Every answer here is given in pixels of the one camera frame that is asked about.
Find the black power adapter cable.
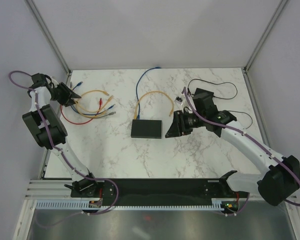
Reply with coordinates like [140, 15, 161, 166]
[181, 78, 254, 131]

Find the aluminium frame post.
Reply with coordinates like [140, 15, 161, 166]
[24, 0, 72, 75]
[242, 0, 290, 75]

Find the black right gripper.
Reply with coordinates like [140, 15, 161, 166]
[165, 110, 206, 138]

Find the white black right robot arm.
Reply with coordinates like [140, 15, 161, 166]
[165, 110, 300, 206]

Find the left aluminium frame post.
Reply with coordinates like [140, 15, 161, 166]
[24, 0, 72, 75]

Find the black network switch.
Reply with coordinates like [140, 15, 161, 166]
[130, 119, 163, 139]

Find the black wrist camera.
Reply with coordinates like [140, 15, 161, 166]
[31, 73, 52, 86]
[192, 88, 218, 118]

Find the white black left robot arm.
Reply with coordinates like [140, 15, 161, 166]
[22, 81, 101, 198]

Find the right aluminium frame post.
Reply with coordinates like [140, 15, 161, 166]
[242, 0, 290, 75]

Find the grey ethernet cable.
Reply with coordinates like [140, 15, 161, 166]
[69, 80, 116, 119]

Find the white slotted cable duct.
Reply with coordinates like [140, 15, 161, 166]
[35, 199, 229, 211]

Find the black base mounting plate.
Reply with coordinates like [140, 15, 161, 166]
[65, 178, 248, 207]

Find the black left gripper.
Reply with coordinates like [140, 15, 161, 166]
[49, 83, 81, 109]

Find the red ethernet cable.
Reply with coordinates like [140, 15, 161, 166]
[60, 96, 104, 125]

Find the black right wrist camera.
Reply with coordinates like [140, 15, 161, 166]
[192, 88, 218, 118]

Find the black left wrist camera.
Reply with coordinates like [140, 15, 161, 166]
[31, 73, 52, 86]

